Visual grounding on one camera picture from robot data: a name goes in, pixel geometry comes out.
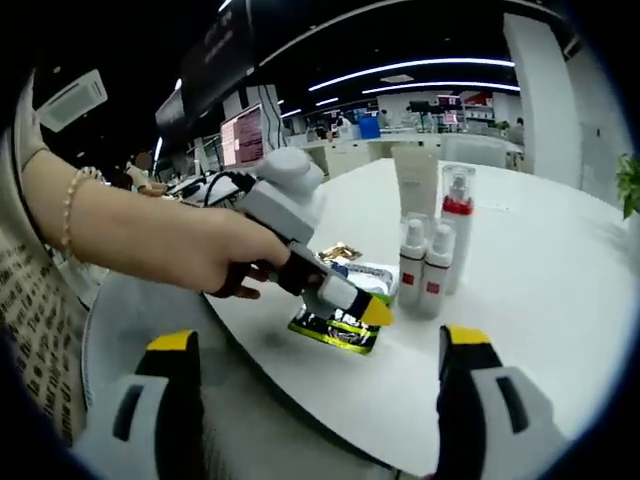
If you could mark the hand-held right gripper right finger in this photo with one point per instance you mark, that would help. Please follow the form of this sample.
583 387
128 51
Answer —
470 400

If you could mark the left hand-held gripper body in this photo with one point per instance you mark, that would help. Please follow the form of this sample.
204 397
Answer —
285 210

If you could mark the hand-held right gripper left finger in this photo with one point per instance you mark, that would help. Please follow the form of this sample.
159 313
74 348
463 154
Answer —
170 400

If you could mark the silver skincare sachet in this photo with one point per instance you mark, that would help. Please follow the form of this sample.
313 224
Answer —
370 280

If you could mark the black green skincare sachet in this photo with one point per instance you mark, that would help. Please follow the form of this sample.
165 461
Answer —
345 337

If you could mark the gold skincare sachet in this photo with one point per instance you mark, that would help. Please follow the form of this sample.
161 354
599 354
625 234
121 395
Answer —
340 252

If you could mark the small white skincare spray bottle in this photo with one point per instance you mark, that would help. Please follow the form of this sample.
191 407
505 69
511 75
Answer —
437 280
412 270

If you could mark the red collar skincare pump bottle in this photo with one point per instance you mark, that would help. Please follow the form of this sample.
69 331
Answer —
459 235

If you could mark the white skincare tube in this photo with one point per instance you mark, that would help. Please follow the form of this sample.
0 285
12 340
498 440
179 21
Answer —
414 185

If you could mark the person's left hand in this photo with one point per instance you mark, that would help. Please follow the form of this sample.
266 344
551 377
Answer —
175 240

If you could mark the white laptop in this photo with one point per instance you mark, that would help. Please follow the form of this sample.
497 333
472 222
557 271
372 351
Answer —
245 135

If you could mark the white counter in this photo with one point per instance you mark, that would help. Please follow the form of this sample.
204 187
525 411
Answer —
360 150

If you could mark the blue bin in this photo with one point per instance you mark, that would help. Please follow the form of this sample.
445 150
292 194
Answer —
370 127

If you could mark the person's printed shirt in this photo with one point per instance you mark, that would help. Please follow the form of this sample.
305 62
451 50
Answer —
30 310

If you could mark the dark hanging panel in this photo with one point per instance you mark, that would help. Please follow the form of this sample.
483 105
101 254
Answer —
215 55

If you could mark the ceiling light strip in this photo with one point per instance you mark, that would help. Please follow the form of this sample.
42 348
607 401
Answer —
410 66
440 85

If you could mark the background display shelves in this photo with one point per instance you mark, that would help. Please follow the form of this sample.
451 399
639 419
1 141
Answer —
450 112

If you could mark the ceiling air conditioner vent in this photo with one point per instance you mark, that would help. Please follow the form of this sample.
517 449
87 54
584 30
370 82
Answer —
72 100

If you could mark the green plant in white pot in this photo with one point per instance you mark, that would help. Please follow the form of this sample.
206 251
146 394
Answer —
631 185

